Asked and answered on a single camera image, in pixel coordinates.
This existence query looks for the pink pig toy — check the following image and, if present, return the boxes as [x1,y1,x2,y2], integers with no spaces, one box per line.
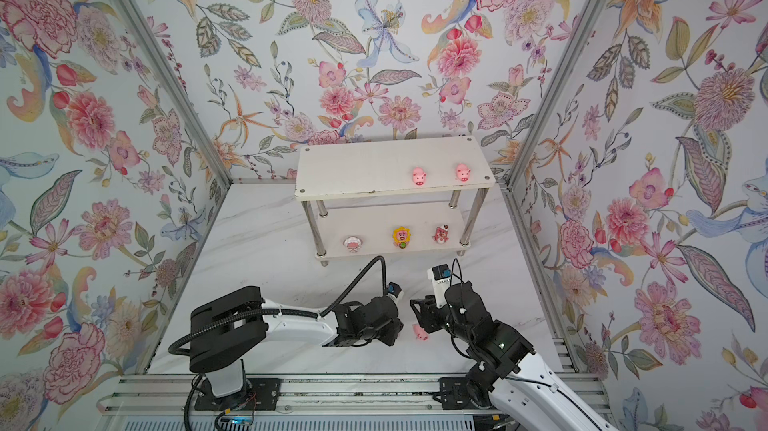
[455,164,471,183]
[412,324,429,341]
[412,167,427,187]

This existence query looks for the white pink doll toy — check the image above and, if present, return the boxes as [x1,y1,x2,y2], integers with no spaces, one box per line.
[343,236,363,253]

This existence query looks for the small red bear toy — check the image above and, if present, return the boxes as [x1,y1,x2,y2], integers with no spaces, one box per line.
[433,224,450,245]

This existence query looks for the yellow red flower toy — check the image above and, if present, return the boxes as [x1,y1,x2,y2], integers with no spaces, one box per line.
[392,227,411,249]

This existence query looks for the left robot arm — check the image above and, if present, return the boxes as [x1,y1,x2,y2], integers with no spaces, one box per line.
[168,282,403,399]

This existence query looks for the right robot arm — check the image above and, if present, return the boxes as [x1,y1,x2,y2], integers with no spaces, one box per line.
[410,282,615,430]

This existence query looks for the white two-tier shelf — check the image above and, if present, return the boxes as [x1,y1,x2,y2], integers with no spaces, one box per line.
[295,136,495,264]

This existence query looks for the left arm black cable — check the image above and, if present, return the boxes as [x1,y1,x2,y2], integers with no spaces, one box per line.
[167,255,388,431]

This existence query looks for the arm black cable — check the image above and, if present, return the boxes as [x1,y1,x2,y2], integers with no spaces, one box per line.
[446,258,607,431]
[167,255,388,431]

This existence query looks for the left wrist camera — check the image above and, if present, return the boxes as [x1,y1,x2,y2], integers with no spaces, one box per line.
[386,282,402,302]

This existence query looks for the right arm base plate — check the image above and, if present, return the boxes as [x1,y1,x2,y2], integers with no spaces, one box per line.
[436,377,492,410]

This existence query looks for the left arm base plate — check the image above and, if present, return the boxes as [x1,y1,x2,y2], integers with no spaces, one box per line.
[193,378,282,412]

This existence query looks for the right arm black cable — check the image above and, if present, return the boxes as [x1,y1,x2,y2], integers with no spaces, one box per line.
[446,258,607,431]

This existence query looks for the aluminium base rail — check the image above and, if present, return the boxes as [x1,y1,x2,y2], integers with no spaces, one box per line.
[95,372,613,419]

